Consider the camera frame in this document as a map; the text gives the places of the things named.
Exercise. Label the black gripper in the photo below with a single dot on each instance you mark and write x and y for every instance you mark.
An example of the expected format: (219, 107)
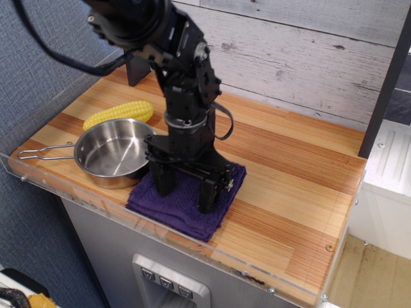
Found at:
(189, 148)

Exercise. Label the purple cloth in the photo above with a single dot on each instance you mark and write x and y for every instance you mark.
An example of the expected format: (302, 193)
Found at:
(180, 208)

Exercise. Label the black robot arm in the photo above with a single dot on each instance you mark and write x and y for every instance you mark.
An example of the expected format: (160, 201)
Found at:
(176, 49)

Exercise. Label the stainless steel pan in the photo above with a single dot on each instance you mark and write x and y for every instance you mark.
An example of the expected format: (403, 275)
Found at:
(112, 154)

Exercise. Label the yellow toy corn cob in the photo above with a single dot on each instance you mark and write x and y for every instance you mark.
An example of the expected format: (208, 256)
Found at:
(140, 110)

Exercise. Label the silver dispenser button panel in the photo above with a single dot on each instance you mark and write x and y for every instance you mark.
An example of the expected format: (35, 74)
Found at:
(161, 286)

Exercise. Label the grey toy kitchen cabinet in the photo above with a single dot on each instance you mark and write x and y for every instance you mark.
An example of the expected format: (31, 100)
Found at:
(110, 247)

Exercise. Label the yellow object bottom left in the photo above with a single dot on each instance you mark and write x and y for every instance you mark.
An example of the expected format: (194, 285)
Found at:
(41, 301)

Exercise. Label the white ribbed sink unit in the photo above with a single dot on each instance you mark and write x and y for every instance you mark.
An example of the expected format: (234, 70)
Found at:
(381, 212)

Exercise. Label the dark left upright post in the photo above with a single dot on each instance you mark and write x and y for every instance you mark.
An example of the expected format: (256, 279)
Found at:
(137, 70)

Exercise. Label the dark upright post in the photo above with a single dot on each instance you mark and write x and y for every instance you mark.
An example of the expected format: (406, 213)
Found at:
(381, 106)
(137, 70)

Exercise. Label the dark right upright post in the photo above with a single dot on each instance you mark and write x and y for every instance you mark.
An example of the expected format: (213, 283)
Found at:
(381, 106)

